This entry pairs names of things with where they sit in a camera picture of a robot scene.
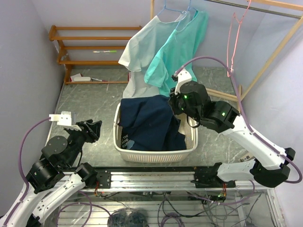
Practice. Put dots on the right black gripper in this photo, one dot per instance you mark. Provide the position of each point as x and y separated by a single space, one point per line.
173 101

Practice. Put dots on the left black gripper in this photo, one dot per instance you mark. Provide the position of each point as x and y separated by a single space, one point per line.
93 129

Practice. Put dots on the navy blue t shirt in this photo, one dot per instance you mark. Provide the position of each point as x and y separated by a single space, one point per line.
155 126

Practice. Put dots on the teal t shirt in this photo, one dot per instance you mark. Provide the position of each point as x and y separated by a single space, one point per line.
179 48

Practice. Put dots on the blue hanger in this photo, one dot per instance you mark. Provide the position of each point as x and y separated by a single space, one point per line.
169 9
189 9

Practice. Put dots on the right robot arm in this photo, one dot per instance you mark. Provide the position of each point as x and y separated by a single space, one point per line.
270 164

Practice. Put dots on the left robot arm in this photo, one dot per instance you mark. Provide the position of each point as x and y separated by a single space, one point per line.
40 196

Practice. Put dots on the black printed t shirt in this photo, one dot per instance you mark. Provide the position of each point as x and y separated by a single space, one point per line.
127 141

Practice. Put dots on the white t shirt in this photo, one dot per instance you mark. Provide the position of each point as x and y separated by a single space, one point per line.
140 51

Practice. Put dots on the blue hanger under white shirt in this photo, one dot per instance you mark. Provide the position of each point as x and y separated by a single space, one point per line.
169 9

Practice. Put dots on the cream plastic laundry basket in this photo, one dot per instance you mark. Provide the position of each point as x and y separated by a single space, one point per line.
188 127

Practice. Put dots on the red white pen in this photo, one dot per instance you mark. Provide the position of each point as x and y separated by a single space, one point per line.
100 80

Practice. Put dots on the white box on rack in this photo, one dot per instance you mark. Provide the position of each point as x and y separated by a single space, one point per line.
79 78

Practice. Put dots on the wooden shoe rack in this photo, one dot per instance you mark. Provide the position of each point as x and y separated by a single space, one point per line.
77 43

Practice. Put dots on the green white marker pen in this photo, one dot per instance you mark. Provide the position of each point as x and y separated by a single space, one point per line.
107 51

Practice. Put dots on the metal hanging rod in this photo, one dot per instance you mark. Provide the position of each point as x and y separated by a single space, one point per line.
255 9

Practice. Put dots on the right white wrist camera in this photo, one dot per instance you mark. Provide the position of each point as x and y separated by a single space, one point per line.
181 78

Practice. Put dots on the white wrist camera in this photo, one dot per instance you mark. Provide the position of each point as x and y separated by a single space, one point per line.
66 120
181 78

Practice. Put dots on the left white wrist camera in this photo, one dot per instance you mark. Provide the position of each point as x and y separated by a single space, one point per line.
66 120

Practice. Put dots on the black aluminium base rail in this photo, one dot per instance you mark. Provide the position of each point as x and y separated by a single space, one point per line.
159 178

